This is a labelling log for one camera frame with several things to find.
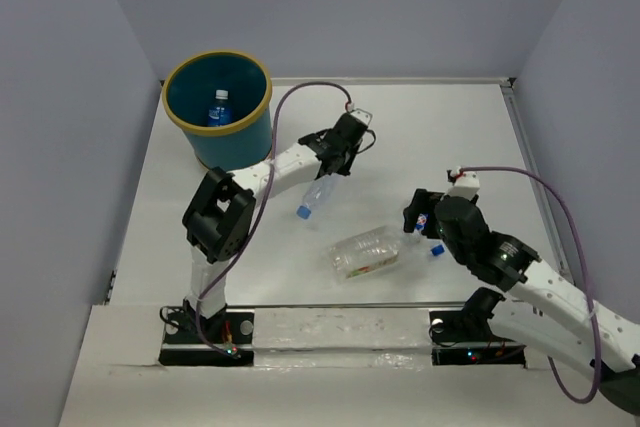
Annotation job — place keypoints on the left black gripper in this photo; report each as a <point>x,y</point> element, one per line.
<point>345,169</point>

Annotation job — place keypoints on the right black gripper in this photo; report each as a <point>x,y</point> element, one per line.
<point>422,201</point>

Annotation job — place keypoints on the red blue label bottle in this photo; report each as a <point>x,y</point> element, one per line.
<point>414,232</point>

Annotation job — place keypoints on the crushed blue cap bottle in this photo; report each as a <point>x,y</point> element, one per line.
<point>317,194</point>

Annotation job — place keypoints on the large clear white-cap bottle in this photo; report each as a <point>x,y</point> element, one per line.
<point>366,252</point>

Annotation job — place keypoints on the blue label plastic bottle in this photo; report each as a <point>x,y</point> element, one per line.
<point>221,111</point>

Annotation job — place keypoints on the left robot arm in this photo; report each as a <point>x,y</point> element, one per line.
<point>219,217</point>

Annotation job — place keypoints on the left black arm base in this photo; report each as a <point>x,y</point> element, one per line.
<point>229,336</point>

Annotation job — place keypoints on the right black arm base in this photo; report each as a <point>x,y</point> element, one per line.
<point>464,341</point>

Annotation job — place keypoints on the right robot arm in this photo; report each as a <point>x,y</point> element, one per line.
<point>524,299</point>

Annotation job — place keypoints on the teal round bin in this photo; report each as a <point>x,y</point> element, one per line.
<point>189,91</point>

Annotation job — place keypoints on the loose blue bottle cap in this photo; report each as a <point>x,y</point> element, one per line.
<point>437,250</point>

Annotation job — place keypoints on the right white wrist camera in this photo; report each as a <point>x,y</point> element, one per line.
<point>463,184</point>

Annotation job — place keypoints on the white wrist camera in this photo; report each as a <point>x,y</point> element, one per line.
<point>463,184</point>
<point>359,114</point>

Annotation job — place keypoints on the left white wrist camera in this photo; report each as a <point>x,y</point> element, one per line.
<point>359,114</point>

